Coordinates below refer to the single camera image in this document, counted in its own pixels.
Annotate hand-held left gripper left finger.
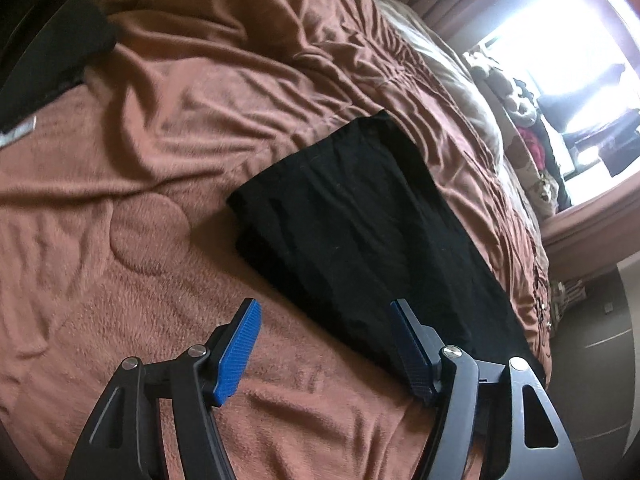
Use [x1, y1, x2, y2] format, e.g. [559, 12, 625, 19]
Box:
[62, 297, 264, 480]

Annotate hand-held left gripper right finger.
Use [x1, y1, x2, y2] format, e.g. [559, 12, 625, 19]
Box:
[389, 299, 583, 480]

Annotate black pants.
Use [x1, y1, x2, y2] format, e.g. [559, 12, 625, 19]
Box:
[226, 110, 546, 396]

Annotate white plastic rack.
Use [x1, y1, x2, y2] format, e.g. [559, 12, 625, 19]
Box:
[549, 279, 587, 322]

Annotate pile of clothes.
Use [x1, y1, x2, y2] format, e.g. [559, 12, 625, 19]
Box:
[462, 45, 576, 218]

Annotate brown blanket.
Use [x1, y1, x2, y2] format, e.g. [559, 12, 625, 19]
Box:
[0, 0, 556, 480]

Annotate beige pillow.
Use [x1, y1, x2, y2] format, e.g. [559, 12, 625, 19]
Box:
[372, 0, 506, 161]

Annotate dark bundle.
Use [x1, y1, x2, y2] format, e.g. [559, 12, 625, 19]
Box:
[574, 110, 640, 177]

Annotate silver grey tag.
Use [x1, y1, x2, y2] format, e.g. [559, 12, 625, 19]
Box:
[0, 116, 39, 149]

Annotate black cloth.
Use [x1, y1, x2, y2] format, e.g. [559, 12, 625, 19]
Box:
[0, 0, 120, 133]

